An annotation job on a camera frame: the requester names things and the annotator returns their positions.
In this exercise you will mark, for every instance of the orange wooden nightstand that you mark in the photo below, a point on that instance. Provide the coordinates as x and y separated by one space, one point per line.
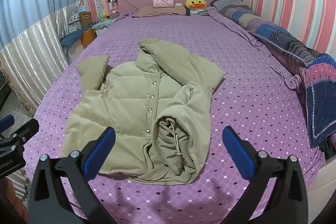
88 37

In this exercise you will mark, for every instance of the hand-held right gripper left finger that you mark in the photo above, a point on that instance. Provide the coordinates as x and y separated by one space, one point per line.
101 146

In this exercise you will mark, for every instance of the patchwork quilt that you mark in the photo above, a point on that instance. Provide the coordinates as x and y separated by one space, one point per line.
286 43

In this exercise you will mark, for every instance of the brown pillow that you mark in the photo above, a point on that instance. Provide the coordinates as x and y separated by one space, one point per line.
160 11

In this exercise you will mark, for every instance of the patterned storage box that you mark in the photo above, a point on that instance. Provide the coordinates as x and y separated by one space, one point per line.
74 22

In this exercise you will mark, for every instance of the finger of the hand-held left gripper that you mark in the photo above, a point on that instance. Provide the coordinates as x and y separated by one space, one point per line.
27 128
6 122

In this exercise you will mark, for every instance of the cardboard box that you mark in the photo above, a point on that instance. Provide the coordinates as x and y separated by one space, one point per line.
85 18

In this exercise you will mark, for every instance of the silver ribbed curtain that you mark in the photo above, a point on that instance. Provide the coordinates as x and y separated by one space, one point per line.
29 56

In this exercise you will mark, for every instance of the dark printed cushion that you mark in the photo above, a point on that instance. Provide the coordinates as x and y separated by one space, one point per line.
195 12

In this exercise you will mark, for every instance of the yellow duck plush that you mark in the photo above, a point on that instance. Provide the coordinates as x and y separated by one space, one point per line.
195 3

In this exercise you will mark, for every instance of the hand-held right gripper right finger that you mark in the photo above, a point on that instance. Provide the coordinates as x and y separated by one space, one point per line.
236 150

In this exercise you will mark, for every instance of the beige puffer jacket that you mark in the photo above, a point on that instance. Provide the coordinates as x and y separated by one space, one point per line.
126 111

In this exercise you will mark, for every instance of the light blue cloth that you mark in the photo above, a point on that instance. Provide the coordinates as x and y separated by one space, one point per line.
105 24

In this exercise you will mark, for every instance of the bed with purple dotted sheet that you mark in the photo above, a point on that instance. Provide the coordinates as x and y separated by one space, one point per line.
249 108

